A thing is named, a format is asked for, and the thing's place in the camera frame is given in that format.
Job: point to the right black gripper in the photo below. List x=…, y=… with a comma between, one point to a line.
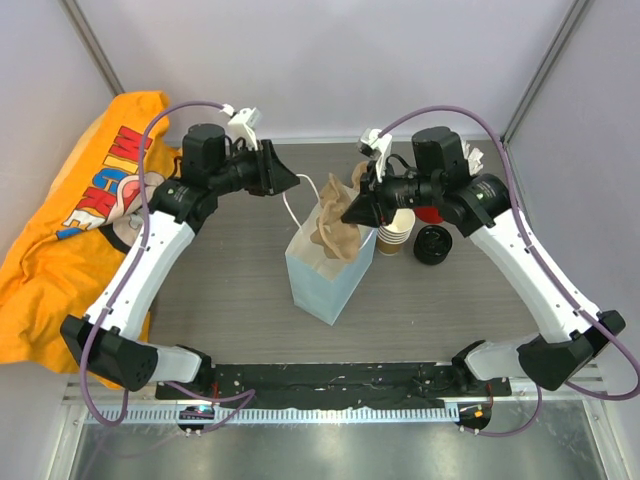
x=362, y=210

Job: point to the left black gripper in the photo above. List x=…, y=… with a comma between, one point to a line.
x=272, y=175

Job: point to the brown pulp cup carrier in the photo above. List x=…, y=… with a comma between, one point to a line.
x=340, y=241

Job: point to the stack of paper cups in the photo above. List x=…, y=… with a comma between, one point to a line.
x=391, y=238

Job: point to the white blue paper bag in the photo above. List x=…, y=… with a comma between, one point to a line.
x=319, y=285

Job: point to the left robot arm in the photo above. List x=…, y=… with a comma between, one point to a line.
x=106, y=338

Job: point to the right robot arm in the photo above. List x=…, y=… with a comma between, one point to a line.
x=448, y=176

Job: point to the red straw holder cup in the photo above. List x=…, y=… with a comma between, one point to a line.
x=429, y=215

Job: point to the wrapped white straws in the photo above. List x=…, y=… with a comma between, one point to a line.
x=473, y=157

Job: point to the orange printed shirt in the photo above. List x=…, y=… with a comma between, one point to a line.
x=73, y=245

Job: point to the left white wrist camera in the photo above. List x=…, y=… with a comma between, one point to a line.
x=242, y=123

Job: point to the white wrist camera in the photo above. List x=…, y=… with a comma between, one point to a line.
x=242, y=123
x=376, y=146

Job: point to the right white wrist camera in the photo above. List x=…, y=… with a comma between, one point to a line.
x=376, y=146

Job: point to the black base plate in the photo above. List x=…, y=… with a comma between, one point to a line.
x=340, y=386

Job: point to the white slotted cable duct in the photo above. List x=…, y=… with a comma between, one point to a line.
x=186, y=414

